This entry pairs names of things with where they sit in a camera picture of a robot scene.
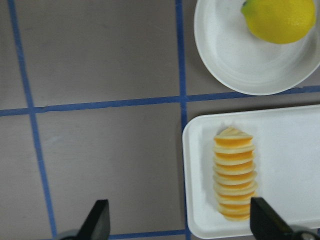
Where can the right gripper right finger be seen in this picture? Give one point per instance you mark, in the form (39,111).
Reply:
(266,224)

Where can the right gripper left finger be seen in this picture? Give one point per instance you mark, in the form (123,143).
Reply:
(97,225)

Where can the striped bread loaf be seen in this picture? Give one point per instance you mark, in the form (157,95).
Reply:
(234,173)

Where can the white plate with lemon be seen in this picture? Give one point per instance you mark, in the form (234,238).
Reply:
(244,63)

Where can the white rectangular tray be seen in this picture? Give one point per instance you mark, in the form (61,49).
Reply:
(287,158)

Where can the yellow lemon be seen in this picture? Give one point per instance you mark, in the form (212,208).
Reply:
(279,21)

